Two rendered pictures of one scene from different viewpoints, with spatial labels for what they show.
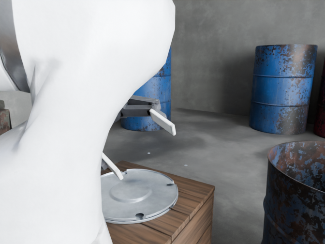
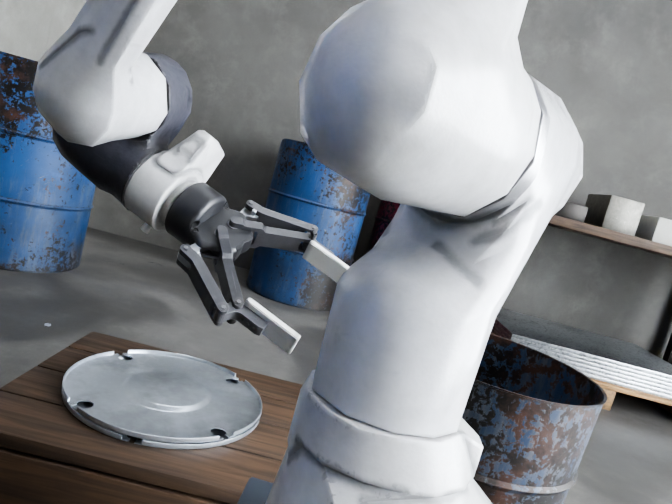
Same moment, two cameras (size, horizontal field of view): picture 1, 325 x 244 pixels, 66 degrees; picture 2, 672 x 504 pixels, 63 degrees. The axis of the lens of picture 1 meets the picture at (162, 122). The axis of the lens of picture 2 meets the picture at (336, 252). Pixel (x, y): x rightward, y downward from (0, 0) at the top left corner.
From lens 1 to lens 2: 0.38 m
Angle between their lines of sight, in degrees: 34
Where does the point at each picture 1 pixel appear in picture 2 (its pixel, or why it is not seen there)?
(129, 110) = (273, 235)
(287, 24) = not seen: hidden behind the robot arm
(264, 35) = (292, 121)
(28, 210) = (476, 353)
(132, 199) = (186, 405)
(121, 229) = (196, 457)
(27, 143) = (495, 279)
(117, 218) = (182, 438)
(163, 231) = (270, 455)
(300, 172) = not seen: hidden behind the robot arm
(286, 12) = not seen: hidden behind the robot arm
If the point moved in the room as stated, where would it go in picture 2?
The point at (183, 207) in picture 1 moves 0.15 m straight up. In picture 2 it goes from (276, 418) to (300, 328)
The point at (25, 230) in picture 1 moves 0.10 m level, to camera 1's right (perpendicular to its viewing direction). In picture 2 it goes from (466, 377) to (557, 379)
